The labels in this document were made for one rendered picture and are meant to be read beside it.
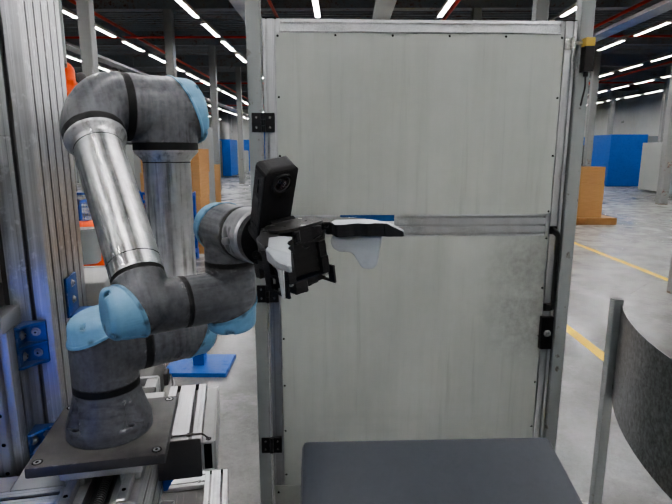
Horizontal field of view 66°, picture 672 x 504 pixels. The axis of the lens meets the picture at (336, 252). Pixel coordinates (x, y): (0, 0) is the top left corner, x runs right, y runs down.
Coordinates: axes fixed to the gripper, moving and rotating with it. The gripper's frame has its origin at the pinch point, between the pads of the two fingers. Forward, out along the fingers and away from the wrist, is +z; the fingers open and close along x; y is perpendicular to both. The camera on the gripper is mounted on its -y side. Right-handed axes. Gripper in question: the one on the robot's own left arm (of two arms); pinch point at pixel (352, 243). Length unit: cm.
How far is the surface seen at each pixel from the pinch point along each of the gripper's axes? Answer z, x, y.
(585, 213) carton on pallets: -521, -1044, 268
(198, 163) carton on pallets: -716, -274, 47
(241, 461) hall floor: -177, -51, 154
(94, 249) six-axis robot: -366, -41, 69
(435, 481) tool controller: 11.3, 1.8, 21.4
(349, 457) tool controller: 4.3, 6.5, 20.0
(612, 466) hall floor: -61, -196, 174
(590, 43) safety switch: -56, -155, -25
